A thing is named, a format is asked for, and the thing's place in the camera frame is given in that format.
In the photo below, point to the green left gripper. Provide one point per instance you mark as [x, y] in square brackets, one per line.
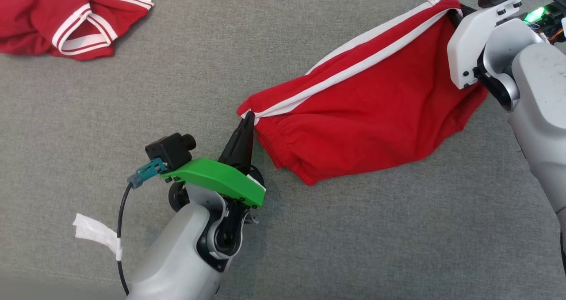
[216, 178]

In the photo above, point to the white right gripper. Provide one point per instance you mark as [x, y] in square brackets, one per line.
[475, 39]

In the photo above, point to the red shorts with white stripes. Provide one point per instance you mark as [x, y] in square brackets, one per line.
[371, 110]

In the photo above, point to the red and white shirt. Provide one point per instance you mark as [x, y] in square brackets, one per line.
[40, 26]

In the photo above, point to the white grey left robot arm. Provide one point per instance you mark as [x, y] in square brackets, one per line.
[177, 256]

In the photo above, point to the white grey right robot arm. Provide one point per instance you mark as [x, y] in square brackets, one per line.
[539, 96]

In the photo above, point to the grey fabric sofa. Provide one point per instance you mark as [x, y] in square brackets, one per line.
[132, 114]

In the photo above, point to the white tape tag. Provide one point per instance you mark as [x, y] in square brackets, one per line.
[95, 233]

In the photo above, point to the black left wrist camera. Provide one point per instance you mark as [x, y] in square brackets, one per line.
[170, 150]

